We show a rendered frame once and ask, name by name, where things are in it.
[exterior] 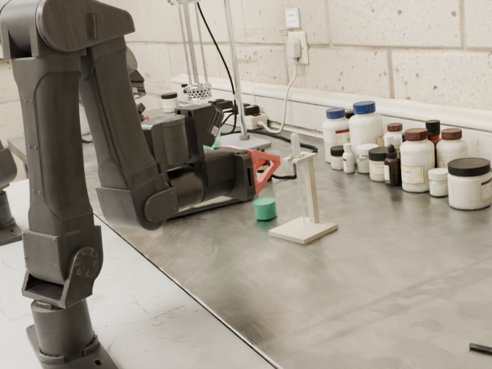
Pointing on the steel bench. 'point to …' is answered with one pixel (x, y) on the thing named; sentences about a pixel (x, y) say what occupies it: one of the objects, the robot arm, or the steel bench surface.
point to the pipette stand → (301, 233)
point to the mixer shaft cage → (198, 91)
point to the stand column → (236, 71)
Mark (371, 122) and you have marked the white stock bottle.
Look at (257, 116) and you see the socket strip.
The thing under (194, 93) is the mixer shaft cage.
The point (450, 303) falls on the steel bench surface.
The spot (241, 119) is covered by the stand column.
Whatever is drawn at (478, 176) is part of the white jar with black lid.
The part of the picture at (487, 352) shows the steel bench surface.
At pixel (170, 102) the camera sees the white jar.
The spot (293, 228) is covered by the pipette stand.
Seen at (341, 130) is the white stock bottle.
